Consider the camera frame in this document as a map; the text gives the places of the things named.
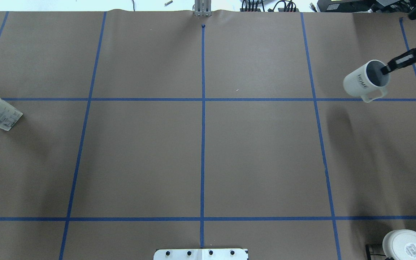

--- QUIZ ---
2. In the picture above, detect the white HOME mug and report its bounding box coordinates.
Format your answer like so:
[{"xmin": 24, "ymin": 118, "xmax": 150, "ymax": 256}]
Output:
[{"xmin": 342, "ymin": 60, "xmax": 391, "ymax": 103}]

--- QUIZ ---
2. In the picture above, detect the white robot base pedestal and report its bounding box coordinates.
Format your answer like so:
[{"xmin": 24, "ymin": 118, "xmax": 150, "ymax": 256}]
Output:
[{"xmin": 153, "ymin": 248, "xmax": 249, "ymax": 260}]

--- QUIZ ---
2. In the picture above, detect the aluminium frame post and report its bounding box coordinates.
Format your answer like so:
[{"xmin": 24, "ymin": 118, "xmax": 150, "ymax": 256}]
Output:
[{"xmin": 193, "ymin": 0, "xmax": 212, "ymax": 17}]

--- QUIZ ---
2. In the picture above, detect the black wire mug rack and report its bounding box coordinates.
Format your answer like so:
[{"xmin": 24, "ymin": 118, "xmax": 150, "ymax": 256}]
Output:
[{"xmin": 365, "ymin": 244, "xmax": 391, "ymax": 260}]

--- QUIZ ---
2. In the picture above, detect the white mug lower rack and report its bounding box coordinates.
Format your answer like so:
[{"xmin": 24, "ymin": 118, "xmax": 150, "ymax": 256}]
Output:
[{"xmin": 382, "ymin": 229, "xmax": 416, "ymax": 260}]

